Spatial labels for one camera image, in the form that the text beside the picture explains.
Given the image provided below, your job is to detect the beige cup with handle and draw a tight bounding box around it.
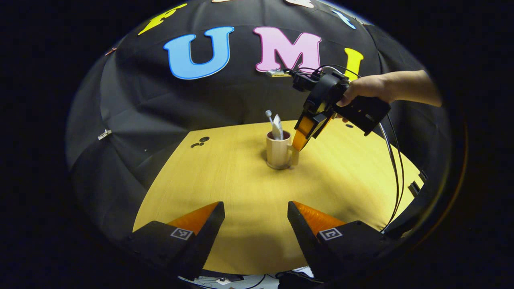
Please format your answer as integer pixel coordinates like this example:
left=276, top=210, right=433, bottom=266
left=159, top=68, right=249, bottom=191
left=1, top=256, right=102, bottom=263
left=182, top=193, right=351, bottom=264
left=266, top=130, right=300, bottom=170

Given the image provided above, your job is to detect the black backdrop cloth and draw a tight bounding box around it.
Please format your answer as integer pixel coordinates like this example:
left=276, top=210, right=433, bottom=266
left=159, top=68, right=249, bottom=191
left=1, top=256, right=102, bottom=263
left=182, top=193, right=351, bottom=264
left=66, top=0, right=452, bottom=241

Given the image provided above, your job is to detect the white toothpaste tube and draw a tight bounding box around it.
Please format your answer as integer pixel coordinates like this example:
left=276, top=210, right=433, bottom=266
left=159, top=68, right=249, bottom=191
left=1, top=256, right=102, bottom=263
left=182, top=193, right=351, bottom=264
left=272, top=114, right=284, bottom=140

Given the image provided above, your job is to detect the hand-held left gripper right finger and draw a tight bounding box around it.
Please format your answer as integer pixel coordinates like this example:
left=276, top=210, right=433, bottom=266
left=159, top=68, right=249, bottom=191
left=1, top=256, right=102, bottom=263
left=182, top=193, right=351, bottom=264
left=287, top=200, right=396, bottom=281

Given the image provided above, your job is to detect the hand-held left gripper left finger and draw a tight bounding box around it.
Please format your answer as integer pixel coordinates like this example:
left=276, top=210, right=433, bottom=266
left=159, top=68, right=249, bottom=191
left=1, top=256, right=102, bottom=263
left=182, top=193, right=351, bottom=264
left=120, top=201, right=226, bottom=281

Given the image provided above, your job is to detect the wooden desktop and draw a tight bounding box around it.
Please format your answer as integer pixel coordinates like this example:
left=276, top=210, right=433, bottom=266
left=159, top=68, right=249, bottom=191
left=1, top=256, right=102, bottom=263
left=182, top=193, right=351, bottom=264
left=133, top=119, right=426, bottom=275

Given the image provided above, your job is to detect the thin gripper cable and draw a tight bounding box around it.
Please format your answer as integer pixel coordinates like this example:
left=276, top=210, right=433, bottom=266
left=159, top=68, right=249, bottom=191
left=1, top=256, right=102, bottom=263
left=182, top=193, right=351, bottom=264
left=385, top=114, right=405, bottom=226
left=377, top=120, right=402, bottom=233

